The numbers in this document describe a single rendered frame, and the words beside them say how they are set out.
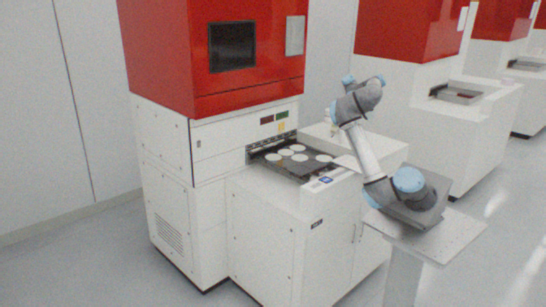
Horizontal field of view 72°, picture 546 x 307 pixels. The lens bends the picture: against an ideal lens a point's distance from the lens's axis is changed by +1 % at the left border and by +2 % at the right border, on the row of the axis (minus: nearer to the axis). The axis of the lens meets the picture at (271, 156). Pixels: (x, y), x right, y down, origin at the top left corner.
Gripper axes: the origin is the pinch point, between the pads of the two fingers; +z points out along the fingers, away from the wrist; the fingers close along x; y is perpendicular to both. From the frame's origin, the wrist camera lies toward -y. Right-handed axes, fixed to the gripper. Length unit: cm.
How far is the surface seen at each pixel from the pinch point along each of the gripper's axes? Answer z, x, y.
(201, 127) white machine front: -72, -45, -63
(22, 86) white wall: -133, 9, -196
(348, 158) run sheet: -9.2, -37.3, -10.1
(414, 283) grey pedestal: 36, -91, 2
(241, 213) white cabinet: -20, -62, -73
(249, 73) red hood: -74, -18, -36
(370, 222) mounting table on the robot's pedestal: -4, -79, -3
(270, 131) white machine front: -31, -14, -52
